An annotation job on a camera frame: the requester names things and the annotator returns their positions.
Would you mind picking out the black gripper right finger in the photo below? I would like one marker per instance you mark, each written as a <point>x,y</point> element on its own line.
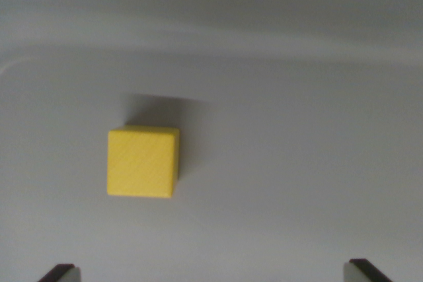
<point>360,273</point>

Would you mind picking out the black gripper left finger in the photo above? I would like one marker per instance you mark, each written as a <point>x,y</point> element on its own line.
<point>64,275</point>

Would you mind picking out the yellow wooden cube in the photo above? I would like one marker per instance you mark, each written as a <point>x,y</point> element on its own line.
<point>140,163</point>

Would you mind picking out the white plastic bin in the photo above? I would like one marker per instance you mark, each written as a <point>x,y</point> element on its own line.
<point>281,146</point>

